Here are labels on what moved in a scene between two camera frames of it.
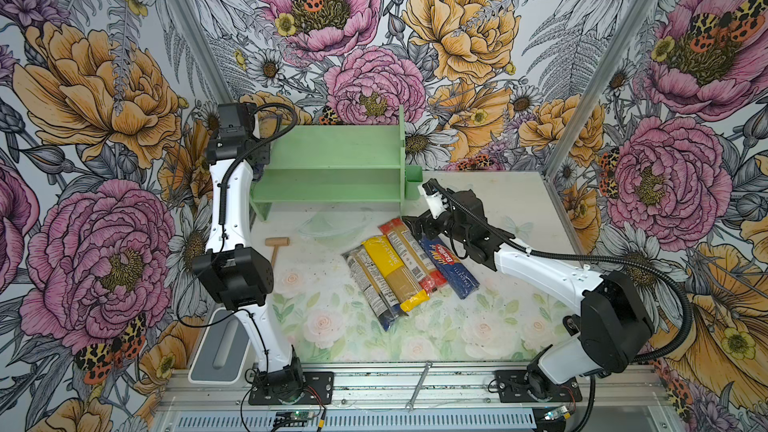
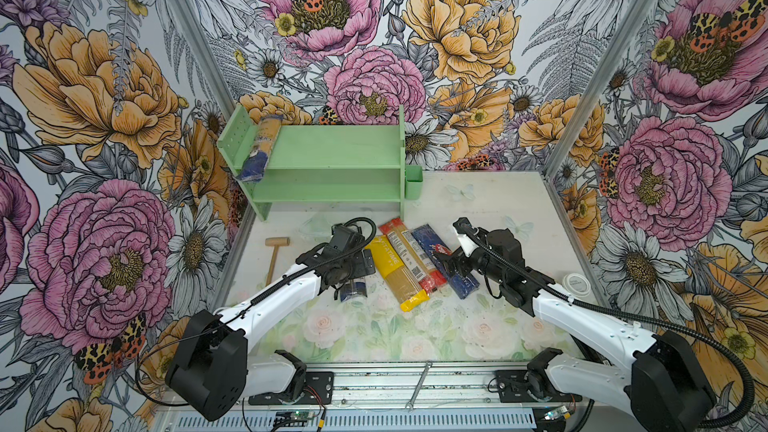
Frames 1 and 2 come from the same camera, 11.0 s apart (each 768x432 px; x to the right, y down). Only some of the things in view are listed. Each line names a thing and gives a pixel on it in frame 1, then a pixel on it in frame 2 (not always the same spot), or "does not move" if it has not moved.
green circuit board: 293,415 does not move
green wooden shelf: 330,164 does not move
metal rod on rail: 420,383 does not move
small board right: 553,414 does not move
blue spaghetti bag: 460,280 does not move
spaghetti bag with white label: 374,286 to 353,287
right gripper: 427,218 to 459,256
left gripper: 264,156 to 359,270
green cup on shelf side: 414,177 does not move
